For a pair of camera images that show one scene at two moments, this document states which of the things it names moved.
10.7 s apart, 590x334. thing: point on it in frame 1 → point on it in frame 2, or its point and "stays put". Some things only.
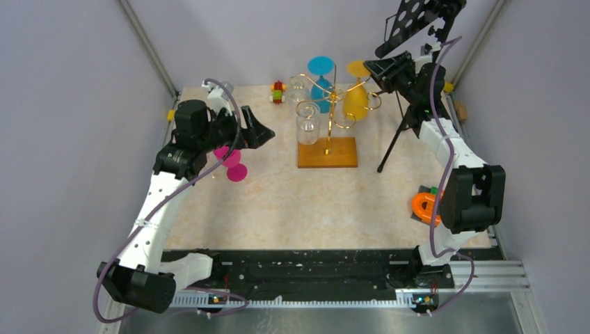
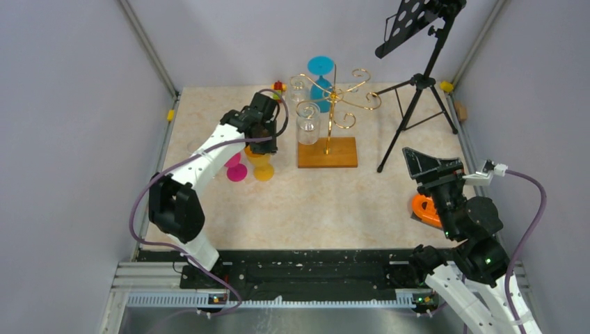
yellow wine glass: [355, 101] → [262, 171]
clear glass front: [307, 124] stays put
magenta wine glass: [236, 172] stays put
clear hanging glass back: [298, 88] stays put
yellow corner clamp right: [448, 87] stays put
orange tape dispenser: [424, 204] stays put
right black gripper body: [401, 81] → [446, 185]
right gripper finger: [381, 69] → [418, 162]
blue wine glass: [322, 94] stays put
